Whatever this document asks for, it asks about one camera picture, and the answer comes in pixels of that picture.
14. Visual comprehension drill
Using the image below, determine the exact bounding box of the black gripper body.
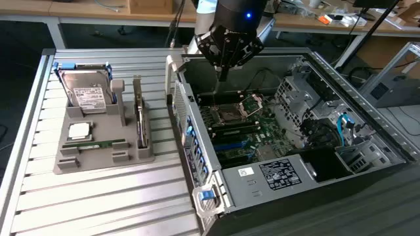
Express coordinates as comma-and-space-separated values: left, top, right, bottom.
209, 0, 266, 68

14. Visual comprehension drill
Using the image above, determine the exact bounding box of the black graphics card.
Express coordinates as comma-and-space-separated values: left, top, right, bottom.
132, 74, 150, 150

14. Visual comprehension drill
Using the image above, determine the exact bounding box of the metal socket cover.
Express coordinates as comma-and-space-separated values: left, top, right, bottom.
237, 94, 265, 118

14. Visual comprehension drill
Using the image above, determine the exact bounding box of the perforated metal drive cage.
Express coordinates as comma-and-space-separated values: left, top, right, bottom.
273, 75, 325, 138

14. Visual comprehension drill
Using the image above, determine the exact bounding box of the brown cardboard box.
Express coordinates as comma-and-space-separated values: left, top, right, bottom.
128, 0, 173, 15

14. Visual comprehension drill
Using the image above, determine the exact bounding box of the CPU socket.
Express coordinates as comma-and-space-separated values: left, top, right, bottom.
212, 104, 245, 123

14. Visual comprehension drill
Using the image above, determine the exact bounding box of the black RAM slot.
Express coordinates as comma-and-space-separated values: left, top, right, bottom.
212, 129, 252, 139
209, 122, 260, 133

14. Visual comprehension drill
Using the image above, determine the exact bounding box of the green motherboard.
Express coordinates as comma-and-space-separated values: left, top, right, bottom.
198, 94, 296, 168

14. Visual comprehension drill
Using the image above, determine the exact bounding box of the small white box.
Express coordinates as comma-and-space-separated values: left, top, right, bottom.
338, 15, 368, 27

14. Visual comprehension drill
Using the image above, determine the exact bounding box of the black tripod pole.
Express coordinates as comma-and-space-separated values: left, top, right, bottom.
334, 0, 404, 69

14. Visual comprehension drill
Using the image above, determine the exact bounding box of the black monitor with stand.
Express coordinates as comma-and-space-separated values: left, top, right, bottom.
352, 0, 394, 21

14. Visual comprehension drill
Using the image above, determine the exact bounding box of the blue expansion slot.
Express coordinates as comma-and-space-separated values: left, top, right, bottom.
212, 140, 250, 152

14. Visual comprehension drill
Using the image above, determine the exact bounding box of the silver hard disk drive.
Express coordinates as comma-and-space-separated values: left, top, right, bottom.
61, 70, 110, 114

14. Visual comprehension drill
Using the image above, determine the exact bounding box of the cluttered wooden desk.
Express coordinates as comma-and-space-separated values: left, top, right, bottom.
272, 0, 420, 70

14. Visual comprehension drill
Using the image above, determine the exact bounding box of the grey computer tower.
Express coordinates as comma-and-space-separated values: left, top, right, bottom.
358, 72, 420, 109

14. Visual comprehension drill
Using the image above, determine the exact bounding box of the green RAM stick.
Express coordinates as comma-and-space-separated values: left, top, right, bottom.
61, 139, 126, 149

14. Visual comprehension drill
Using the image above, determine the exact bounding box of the brown cardboard piece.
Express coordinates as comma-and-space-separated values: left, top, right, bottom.
394, 0, 420, 24

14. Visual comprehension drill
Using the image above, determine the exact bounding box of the silver CPU chip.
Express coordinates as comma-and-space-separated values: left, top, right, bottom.
66, 122, 92, 141

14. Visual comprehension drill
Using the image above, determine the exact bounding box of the grey metal disk bay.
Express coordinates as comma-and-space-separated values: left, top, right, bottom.
334, 140, 385, 175

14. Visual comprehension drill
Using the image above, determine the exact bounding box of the grey power supply unit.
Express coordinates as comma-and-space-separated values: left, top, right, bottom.
221, 154, 317, 212

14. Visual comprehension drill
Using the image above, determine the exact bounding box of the grey parts rack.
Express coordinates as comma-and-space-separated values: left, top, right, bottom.
52, 79, 156, 175

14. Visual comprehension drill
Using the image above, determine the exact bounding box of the blue case latch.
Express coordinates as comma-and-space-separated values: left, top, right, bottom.
197, 190, 216, 201

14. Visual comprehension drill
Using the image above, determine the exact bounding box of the open black PC case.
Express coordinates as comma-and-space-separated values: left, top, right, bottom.
165, 47, 416, 236

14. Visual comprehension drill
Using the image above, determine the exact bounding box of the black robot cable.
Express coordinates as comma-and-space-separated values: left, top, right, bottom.
164, 0, 186, 48

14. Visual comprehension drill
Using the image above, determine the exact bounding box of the light grey network cable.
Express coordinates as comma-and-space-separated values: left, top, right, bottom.
93, 0, 126, 12

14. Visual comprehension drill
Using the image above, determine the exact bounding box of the black wire bundle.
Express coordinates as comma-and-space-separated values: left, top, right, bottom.
300, 118, 338, 148

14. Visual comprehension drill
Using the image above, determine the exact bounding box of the blue SATA wire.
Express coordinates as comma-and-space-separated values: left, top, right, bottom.
336, 112, 356, 148

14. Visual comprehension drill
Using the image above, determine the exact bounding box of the aluminium profile frame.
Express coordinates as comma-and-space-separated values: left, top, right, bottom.
358, 41, 420, 92

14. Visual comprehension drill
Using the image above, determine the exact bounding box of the wooden desk grey frame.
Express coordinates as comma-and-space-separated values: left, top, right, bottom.
0, 0, 197, 49

